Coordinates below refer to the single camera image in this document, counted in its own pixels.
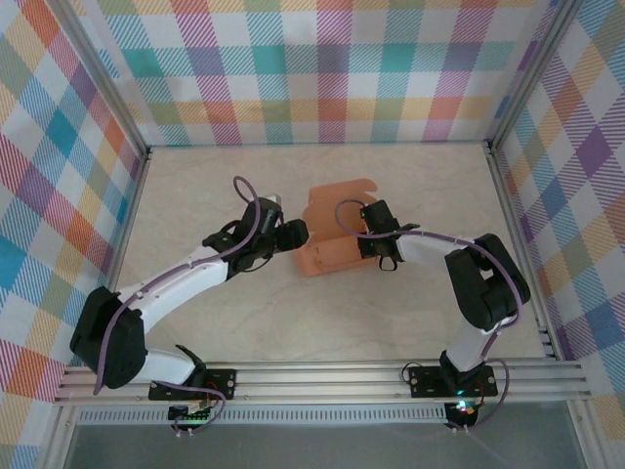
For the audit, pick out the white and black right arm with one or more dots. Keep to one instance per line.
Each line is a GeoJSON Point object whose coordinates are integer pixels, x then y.
{"type": "Point", "coordinates": [429, 249]}

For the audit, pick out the aluminium mounting rail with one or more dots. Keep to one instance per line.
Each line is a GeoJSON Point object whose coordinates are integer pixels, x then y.
{"type": "Point", "coordinates": [317, 381]}

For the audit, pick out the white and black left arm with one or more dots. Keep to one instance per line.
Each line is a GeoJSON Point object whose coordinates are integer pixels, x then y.
{"type": "Point", "coordinates": [171, 288]}

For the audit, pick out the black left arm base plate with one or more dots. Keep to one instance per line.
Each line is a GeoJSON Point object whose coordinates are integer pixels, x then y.
{"type": "Point", "coordinates": [230, 386]}

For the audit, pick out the aluminium frame post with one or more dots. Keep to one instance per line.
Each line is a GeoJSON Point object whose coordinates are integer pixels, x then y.
{"type": "Point", "coordinates": [537, 73]}
{"type": "Point", "coordinates": [97, 73]}

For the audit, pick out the aluminium table edge rail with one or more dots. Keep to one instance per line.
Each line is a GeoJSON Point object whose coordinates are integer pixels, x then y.
{"type": "Point", "coordinates": [504, 195]}
{"type": "Point", "coordinates": [118, 254]}

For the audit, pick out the aluminium frame leg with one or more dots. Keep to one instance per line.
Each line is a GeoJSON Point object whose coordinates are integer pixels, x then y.
{"type": "Point", "coordinates": [58, 439]}
{"type": "Point", "coordinates": [588, 439]}

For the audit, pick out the orange paper box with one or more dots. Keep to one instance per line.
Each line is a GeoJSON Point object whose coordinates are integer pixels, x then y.
{"type": "Point", "coordinates": [337, 254]}

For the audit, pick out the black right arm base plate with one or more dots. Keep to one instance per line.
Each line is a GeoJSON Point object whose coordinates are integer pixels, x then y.
{"type": "Point", "coordinates": [425, 381]}

